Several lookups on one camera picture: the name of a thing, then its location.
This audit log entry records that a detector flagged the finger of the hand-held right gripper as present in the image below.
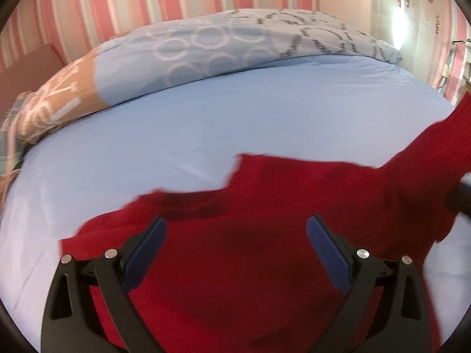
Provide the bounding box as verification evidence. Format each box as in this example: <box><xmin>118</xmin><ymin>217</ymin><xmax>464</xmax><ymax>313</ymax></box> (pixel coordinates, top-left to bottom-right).
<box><xmin>445</xmin><ymin>174</ymin><xmax>471</xmax><ymax>225</ymax></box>

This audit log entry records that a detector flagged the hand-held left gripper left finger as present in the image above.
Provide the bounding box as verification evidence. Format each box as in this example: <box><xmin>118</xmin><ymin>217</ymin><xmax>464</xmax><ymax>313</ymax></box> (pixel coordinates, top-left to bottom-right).
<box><xmin>40</xmin><ymin>217</ymin><xmax>168</xmax><ymax>353</ymax></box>

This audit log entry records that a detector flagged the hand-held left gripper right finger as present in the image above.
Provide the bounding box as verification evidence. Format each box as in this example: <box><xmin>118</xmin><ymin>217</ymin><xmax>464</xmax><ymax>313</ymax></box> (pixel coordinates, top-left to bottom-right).
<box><xmin>306</xmin><ymin>214</ymin><xmax>433</xmax><ymax>353</ymax></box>

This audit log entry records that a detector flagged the red knit sweater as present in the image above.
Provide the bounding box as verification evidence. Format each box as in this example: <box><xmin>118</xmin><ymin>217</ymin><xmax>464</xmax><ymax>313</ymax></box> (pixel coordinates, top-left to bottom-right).
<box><xmin>59</xmin><ymin>92</ymin><xmax>471</xmax><ymax>353</ymax></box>

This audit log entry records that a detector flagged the light blue bed sheet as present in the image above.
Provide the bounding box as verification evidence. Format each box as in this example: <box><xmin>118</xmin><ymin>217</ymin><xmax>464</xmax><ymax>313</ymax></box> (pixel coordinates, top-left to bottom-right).
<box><xmin>0</xmin><ymin>53</ymin><xmax>471</xmax><ymax>353</ymax></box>

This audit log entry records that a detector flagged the brown pillow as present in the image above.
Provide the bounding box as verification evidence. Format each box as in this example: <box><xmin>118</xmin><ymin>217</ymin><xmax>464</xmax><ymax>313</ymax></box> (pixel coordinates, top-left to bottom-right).
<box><xmin>0</xmin><ymin>169</ymin><xmax>23</xmax><ymax>208</ymax></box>

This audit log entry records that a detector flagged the plaid pillow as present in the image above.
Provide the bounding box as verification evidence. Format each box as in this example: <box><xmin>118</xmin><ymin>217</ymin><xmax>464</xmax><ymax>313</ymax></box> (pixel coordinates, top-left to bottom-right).
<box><xmin>0</xmin><ymin>92</ymin><xmax>41</xmax><ymax>177</ymax></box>

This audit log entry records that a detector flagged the white wardrobe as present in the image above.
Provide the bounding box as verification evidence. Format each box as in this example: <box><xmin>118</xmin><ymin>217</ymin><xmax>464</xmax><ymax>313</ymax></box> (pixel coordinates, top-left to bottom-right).
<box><xmin>372</xmin><ymin>0</ymin><xmax>471</xmax><ymax>92</ymax></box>

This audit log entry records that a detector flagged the blue and tan patterned duvet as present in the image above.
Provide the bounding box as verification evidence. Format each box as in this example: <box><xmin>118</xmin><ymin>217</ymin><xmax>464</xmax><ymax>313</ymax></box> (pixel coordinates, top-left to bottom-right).
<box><xmin>16</xmin><ymin>7</ymin><xmax>403</xmax><ymax>144</ymax></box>

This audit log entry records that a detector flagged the brown headboard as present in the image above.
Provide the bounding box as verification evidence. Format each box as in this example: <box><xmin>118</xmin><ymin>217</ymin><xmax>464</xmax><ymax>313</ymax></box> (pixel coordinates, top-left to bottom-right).
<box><xmin>0</xmin><ymin>42</ymin><xmax>67</xmax><ymax>114</ymax></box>

